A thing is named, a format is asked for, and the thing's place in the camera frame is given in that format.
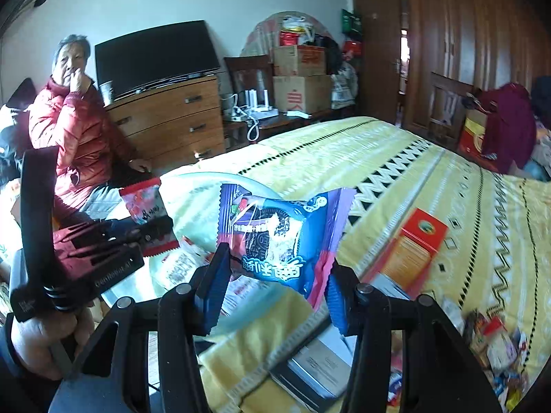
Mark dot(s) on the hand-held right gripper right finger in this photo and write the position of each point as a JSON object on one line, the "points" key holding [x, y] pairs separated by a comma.
{"points": [[341, 309]]}

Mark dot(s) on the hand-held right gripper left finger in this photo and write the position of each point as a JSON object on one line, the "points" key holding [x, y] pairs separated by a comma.
{"points": [[214, 286]]}

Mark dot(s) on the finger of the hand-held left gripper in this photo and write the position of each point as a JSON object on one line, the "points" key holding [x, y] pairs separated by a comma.
{"points": [[157, 228]]}

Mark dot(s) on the red and pink snack packet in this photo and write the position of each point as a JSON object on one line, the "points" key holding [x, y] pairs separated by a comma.
{"points": [[144, 202]]}

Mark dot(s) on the blue cookie snack packet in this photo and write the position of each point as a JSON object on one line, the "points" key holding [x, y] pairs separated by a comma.
{"points": [[280, 232]]}

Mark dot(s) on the person's left forearm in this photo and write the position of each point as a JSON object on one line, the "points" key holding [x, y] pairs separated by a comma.
{"points": [[8, 383]]}

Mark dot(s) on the pile of assorted snacks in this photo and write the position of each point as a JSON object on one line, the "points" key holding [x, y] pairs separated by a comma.
{"points": [[499, 361]]}

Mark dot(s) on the person's left hand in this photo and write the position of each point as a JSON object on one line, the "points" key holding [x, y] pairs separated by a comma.
{"points": [[43, 344]]}

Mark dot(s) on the white snack packet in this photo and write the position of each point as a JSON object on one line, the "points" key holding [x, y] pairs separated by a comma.
{"points": [[181, 266]]}

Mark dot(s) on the grey product box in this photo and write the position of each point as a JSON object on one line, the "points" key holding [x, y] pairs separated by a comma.
{"points": [[389, 286]]}

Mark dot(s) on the black product box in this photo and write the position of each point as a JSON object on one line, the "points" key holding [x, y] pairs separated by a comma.
{"points": [[314, 374]]}

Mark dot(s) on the orange cardboard box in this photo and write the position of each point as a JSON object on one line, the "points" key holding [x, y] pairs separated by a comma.
{"points": [[413, 249]]}

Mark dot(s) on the wooden chest of drawers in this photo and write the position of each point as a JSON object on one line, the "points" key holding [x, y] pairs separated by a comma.
{"points": [[172, 124]]}

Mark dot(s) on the grey cup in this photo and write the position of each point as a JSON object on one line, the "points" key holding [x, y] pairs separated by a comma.
{"points": [[106, 93]]}

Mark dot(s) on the dark wooden desk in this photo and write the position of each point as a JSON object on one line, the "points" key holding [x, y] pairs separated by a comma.
{"points": [[275, 125]]}

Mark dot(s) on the white router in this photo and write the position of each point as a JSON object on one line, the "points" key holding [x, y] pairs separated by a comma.
{"points": [[258, 101]]}

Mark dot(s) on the black flat television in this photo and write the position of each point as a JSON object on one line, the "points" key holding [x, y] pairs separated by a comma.
{"points": [[155, 58]]}

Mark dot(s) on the dark wooden chair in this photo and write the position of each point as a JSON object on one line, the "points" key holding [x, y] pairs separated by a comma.
{"points": [[247, 73]]}

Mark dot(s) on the stacked cardboard boxes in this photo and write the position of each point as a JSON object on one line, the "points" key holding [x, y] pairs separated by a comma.
{"points": [[301, 94]]}

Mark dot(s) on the red gift box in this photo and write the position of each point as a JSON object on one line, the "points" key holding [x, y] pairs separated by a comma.
{"points": [[471, 137]]}

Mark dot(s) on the round floral folding tabletop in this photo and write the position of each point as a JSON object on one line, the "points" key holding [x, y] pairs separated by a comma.
{"points": [[262, 32]]}

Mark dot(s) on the carved wooden chair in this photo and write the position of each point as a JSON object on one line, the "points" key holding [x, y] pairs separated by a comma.
{"points": [[447, 103]]}

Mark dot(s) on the maroon garment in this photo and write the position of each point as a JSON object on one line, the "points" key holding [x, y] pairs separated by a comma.
{"points": [[512, 124]]}

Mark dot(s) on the brown wooden door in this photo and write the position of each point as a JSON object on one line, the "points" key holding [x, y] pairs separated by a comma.
{"points": [[379, 51]]}

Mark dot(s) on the green bag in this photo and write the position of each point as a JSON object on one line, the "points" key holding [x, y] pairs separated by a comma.
{"points": [[351, 21]]}

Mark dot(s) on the brown wooden wardrobe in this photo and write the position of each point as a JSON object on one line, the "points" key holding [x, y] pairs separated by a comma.
{"points": [[469, 26]]}

